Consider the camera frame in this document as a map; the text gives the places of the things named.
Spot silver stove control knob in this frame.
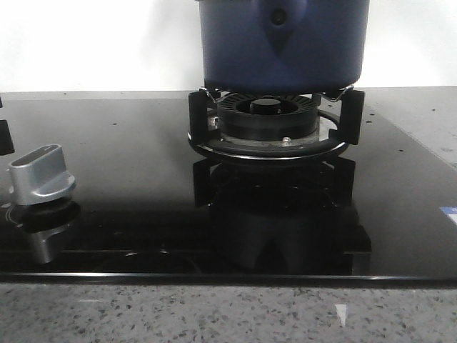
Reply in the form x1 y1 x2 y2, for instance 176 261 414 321
9 144 76 206

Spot blue white cooktop sticker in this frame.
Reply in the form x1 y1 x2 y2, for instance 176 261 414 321
440 207 457 225

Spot black round gas burner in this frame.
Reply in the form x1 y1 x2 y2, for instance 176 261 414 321
216 93 318 147

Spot dark blue saucepan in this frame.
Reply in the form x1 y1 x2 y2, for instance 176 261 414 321
199 0 369 95

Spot black pan support grate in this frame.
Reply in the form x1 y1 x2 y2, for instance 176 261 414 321
188 86 365 164

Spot black left pan support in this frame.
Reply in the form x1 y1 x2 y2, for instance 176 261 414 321
0 119 15 156

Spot black glass gas cooktop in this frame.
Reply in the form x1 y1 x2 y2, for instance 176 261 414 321
1 93 456 288

